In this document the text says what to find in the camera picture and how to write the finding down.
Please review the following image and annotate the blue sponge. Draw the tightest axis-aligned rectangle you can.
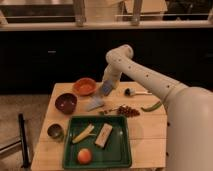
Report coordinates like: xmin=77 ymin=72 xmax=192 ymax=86
xmin=99 ymin=81 xmax=113 ymax=96

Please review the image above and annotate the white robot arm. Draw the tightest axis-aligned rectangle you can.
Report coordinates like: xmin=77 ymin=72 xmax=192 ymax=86
xmin=103 ymin=44 xmax=213 ymax=171

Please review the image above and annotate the orange bowl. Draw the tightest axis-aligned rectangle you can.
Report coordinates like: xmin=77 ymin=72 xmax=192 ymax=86
xmin=73 ymin=78 xmax=96 ymax=96

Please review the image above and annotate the grey cloth piece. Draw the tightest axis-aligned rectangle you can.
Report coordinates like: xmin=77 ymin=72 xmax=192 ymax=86
xmin=86 ymin=96 xmax=104 ymax=111

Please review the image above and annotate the bunch of red grapes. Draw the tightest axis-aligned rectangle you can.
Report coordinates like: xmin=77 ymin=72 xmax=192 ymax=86
xmin=100 ymin=105 xmax=140 ymax=117

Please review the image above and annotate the green tray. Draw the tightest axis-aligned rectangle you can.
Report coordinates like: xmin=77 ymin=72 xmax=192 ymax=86
xmin=62 ymin=115 xmax=132 ymax=169

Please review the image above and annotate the red apple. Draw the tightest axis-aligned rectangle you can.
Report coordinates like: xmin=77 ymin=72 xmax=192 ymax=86
xmin=77 ymin=148 xmax=92 ymax=164

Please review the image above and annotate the black metal stand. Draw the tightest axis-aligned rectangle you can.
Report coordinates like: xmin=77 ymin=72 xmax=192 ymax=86
xmin=0 ymin=113 xmax=30 ymax=169

